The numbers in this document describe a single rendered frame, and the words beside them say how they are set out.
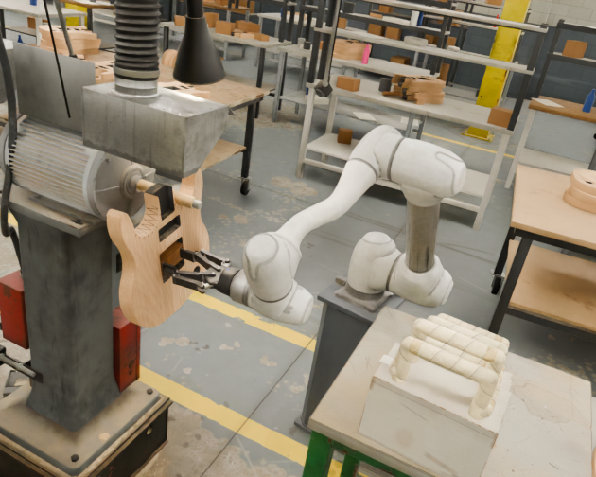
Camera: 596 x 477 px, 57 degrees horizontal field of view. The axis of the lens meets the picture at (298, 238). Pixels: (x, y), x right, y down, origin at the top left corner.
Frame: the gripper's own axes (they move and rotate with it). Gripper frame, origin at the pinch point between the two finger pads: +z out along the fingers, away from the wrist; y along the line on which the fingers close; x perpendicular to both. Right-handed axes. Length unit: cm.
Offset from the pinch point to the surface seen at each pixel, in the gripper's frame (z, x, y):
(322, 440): -55, -20, -19
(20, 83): 50, 38, 4
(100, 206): 19.8, 12.8, -3.6
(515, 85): -12, -268, 1052
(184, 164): -10.1, 34.5, -4.8
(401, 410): -71, -2, -16
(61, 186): 32.0, 15.8, -4.8
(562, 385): -106, -23, 30
